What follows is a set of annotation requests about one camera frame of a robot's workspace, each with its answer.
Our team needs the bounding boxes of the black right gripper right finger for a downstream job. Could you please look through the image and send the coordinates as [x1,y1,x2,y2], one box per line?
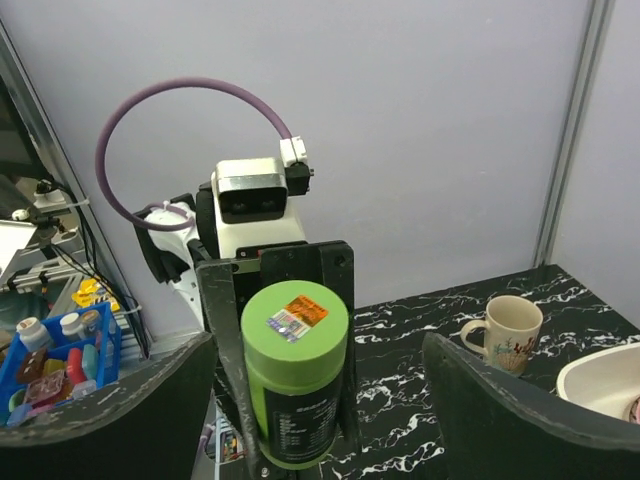
[422,333,639,479]

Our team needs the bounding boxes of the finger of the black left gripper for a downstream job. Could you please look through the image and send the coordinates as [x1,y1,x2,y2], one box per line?
[260,240,360,450]
[196,260,263,479]

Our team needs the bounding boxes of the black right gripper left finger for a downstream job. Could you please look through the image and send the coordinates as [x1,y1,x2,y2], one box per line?
[1,333,216,479]

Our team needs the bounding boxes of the green bottle cap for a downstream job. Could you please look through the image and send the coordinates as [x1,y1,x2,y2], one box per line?
[241,280,349,386]

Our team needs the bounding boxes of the green pill bottle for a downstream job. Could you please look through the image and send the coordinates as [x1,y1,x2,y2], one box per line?
[248,368,343,470]

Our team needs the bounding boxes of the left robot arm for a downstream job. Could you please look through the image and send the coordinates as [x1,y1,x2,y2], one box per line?
[135,188,362,478]

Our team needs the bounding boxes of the cream illustrated ceramic mug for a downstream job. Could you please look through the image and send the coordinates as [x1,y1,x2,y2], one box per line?
[459,295,544,377]

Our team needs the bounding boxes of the blue plastic bin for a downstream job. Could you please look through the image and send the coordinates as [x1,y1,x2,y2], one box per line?
[1,302,122,427]

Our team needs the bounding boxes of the colourful items in bin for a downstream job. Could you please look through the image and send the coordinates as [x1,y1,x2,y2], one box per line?
[1,345,99,427]

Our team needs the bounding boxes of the white rectangular dish tub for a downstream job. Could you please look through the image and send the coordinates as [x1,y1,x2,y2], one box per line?
[556,343,640,424]

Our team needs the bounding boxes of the white pill bottle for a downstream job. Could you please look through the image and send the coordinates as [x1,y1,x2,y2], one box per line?
[16,317,54,352]

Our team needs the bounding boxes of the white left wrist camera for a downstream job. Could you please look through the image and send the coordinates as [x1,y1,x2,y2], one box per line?
[211,157,306,258]

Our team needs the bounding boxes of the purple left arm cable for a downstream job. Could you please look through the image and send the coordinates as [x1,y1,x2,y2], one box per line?
[94,75,294,233]

